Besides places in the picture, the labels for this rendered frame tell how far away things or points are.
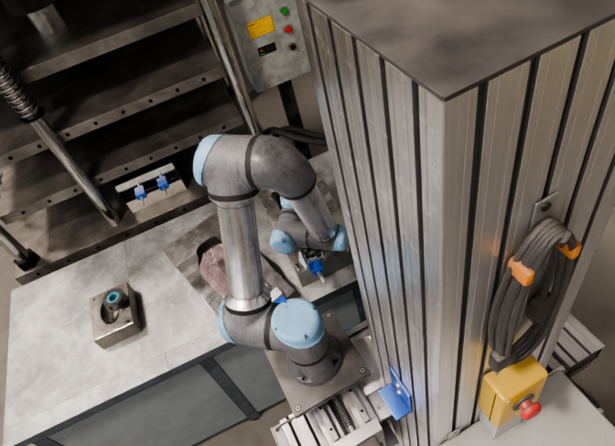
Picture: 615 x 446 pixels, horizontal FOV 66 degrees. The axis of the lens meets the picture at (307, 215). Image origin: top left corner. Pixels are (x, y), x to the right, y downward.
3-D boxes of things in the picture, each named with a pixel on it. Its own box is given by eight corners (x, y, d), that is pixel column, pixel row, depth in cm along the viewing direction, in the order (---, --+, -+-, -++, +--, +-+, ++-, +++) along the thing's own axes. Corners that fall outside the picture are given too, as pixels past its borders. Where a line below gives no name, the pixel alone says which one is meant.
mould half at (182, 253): (298, 299, 169) (292, 281, 161) (241, 347, 161) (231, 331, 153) (225, 228, 199) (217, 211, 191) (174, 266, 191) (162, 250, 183)
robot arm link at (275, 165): (308, 125, 95) (352, 225, 137) (259, 124, 98) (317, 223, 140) (296, 174, 90) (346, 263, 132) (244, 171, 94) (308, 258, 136)
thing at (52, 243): (285, 169, 227) (283, 160, 222) (23, 286, 211) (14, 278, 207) (237, 89, 283) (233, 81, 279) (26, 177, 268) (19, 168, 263)
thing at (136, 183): (187, 189, 223) (171, 162, 210) (133, 212, 220) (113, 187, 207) (167, 134, 256) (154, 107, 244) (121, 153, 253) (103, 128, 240)
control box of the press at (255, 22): (350, 222, 292) (301, -18, 184) (307, 242, 289) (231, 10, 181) (336, 200, 307) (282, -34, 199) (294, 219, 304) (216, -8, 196)
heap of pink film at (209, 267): (268, 277, 171) (262, 265, 165) (229, 309, 165) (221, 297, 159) (230, 239, 186) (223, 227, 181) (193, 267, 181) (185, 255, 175)
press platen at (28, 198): (243, 124, 213) (241, 114, 209) (5, 224, 200) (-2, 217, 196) (205, 56, 262) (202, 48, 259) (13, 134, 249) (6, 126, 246)
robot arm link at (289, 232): (301, 242, 128) (312, 212, 135) (264, 238, 132) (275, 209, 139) (307, 258, 134) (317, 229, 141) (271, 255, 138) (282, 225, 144)
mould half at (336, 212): (365, 257, 175) (361, 234, 165) (302, 288, 172) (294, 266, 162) (313, 178, 208) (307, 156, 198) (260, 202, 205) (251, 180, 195)
